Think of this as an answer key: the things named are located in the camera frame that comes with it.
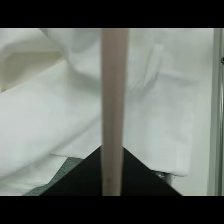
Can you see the white long-sleeved shirt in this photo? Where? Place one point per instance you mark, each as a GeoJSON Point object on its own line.
{"type": "Point", "coordinates": [50, 116]}

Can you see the silver frame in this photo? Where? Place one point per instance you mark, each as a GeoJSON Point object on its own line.
{"type": "Point", "coordinates": [216, 116]}

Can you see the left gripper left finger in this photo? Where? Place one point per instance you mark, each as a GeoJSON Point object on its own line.
{"type": "Point", "coordinates": [85, 178]}

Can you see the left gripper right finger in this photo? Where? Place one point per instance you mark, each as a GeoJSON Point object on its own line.
{"type": "Point", "coordinates": [140, 178]}

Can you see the pale wooden clothes hanger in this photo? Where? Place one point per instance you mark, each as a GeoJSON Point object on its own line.
{"type": "Point", "coordinates": [114, 100]}

